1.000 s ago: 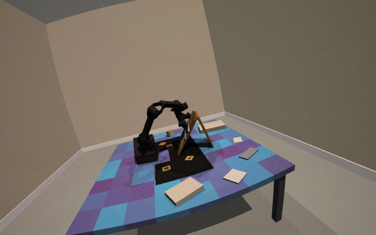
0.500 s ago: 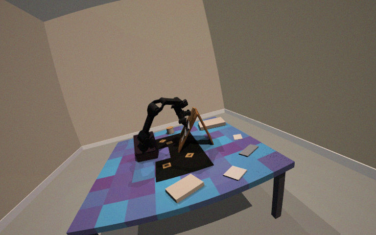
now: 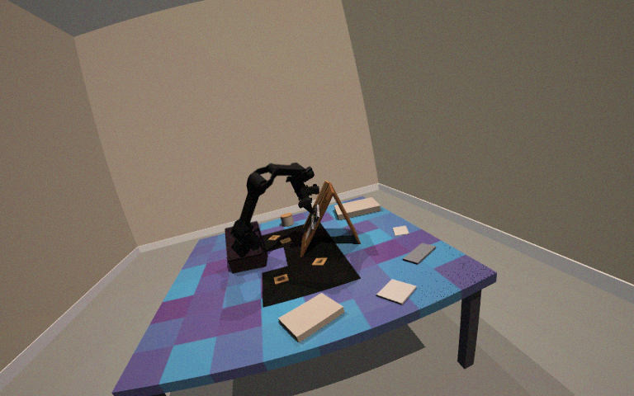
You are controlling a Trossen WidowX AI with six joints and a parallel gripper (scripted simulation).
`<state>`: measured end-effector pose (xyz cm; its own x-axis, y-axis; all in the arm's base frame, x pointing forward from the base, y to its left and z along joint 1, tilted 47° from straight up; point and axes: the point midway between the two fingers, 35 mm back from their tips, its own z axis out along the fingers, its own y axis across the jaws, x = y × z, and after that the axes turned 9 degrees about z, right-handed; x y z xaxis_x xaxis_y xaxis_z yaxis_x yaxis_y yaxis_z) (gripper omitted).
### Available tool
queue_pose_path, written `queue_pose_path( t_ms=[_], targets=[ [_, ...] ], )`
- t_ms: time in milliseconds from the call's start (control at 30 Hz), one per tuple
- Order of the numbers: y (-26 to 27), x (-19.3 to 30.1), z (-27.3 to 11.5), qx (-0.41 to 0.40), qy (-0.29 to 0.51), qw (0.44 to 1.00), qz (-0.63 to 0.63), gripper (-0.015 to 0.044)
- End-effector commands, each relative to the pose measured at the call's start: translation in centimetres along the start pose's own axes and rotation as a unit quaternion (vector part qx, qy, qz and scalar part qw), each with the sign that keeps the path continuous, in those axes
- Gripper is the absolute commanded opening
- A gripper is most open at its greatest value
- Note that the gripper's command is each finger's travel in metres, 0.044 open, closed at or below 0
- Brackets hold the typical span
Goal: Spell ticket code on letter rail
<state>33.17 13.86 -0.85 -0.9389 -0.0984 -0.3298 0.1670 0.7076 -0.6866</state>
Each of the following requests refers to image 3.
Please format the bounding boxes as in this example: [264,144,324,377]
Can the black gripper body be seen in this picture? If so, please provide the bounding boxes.
[294,184,312,208]

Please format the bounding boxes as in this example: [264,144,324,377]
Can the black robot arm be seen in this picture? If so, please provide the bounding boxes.
[230,163,319,248]

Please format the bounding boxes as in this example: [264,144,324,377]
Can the grey flat rectangular tile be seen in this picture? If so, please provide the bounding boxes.
[403,243,436,265]

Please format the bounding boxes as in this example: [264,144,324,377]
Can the grey cylinder with orange top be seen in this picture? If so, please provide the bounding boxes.
[280,213,294,227]

